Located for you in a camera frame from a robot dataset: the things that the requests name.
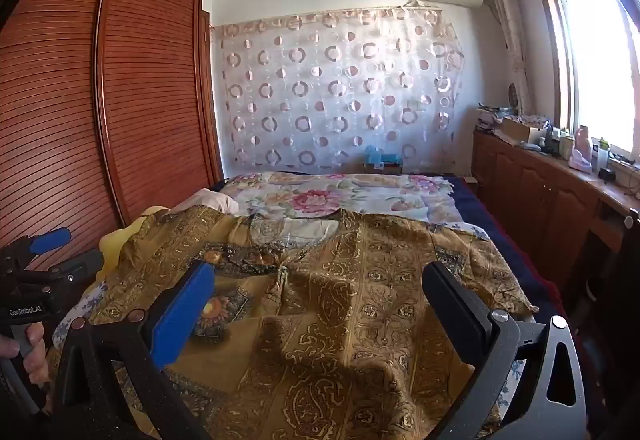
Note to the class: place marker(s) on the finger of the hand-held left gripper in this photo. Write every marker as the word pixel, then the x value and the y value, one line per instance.
pixel 85 264
pixel 50 240

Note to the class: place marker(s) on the brown wooden sideboard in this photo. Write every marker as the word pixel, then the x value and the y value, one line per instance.
pixel 530 200

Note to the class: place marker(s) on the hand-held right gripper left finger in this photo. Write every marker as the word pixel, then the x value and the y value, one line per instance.
pixel 182 315

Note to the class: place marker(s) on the beige cloth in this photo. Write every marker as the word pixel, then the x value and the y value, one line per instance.
pixel 210 201

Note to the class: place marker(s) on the light blue toy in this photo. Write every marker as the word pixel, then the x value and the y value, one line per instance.
pixel 380 157

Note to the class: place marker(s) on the pale patterned window curtain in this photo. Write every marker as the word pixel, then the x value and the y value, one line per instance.
pixel 510 29

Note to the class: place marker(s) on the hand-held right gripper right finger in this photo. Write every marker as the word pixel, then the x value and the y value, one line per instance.
pixel 452 307

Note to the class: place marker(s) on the small black box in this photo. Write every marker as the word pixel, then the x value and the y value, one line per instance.
pixel 607 174

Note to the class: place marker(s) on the golden patterned garment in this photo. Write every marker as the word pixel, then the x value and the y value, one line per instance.
pixel 350 320

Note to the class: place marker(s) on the pink floral blanket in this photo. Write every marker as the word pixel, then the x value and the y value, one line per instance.
pixel 310 195

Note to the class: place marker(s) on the person's left hand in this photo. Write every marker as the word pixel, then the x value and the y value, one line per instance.
pixel 34 345

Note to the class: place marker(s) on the sheer curtain with circles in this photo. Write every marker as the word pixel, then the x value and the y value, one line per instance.
pixel 340 89

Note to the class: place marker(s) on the pink figurine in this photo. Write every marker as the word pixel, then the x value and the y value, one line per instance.
pixel 580 152

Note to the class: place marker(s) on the wooden framed window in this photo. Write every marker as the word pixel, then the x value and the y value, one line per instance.
pixel 600 59

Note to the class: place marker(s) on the dark oval ornament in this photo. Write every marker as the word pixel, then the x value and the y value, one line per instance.
pixel 513 95

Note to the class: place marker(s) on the blue floral bed sheet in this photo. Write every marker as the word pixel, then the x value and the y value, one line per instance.
pixel 75 310

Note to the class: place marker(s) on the brown slatted wooden wardrobe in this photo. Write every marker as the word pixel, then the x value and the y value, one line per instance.
pixel 150 94

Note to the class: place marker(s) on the pile of clutter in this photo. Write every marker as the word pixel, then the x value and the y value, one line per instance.
pixel 492 115

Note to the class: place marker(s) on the cardboard box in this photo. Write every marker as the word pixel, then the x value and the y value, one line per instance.
pixel 520 128

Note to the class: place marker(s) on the navy blue blanket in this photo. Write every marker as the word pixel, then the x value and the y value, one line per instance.
pixel 510 250

